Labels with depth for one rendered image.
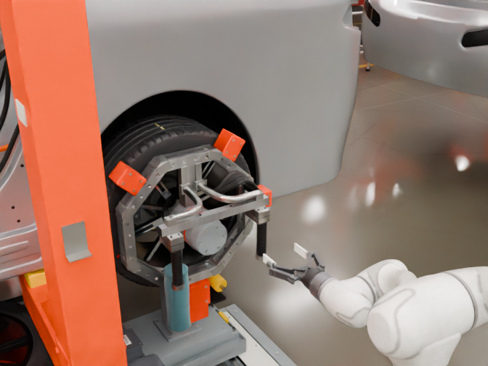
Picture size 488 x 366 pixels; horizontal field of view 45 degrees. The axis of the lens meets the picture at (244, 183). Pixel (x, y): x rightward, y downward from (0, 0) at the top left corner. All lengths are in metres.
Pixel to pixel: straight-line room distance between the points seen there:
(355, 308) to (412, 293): 0.55
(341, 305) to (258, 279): 1.61
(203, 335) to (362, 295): 1.02
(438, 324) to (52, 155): 0.94
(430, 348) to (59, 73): 0.99
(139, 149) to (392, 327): 1.20
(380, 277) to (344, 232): 2.04
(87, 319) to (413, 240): 2.55
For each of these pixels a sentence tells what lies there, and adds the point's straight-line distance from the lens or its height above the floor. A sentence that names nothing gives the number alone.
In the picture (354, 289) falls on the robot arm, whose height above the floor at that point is 0.89.
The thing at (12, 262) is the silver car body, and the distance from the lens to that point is 2.17.
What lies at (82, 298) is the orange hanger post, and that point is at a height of 0.95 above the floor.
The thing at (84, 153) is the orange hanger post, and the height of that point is 1.37.
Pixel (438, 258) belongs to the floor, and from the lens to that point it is 3.71.
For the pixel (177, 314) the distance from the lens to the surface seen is 2.20.
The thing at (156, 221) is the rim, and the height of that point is 0.84.
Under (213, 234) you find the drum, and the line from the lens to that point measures 2.06.
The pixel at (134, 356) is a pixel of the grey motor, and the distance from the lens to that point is 2.32.
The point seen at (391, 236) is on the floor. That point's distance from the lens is 3.86.
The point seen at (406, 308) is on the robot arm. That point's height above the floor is 1.22.
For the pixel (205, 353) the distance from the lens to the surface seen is 2.66.
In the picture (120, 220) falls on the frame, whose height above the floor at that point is 0.94.
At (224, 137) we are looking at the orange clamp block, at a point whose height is 1.14.
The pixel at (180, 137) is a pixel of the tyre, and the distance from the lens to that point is 2.12.
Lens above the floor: 1.92
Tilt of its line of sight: 26 degrees down
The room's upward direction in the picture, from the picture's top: straight up
